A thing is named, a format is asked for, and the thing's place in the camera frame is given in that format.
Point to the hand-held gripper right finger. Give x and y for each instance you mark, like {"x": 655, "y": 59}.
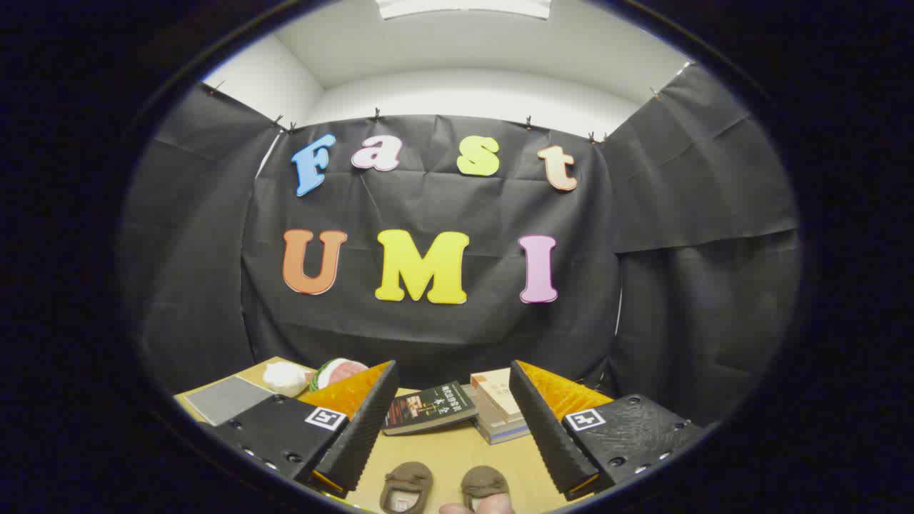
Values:
{"x": 546, "y": 435}

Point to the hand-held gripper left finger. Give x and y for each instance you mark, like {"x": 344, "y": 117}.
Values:
{"x": 364, "y": 428}

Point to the brown slipper shoe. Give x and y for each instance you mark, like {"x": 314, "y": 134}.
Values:
{"x": 405, "y": 477}
{"x": 484, "y": 480}

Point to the grey fabric storage box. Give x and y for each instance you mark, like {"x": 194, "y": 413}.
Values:
{"x": 225, "y": 400}

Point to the blue-edged book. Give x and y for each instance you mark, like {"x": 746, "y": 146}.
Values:
{"x": 505, "y": 437}

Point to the pale grey book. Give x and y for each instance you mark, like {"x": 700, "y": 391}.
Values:
{"x": 491, "y": 426}

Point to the watermelon slice plush toy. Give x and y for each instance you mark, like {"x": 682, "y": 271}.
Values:
{"x": 343, "y": 371}

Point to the black paperback book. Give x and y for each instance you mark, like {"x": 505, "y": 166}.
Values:
{"x": 428, "y": 410}

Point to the white plush toy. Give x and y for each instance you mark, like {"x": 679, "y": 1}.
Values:
{"x": 284, "y": 378}

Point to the black backdrop cloth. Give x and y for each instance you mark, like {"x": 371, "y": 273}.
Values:
{"x": 443, "y": 335}

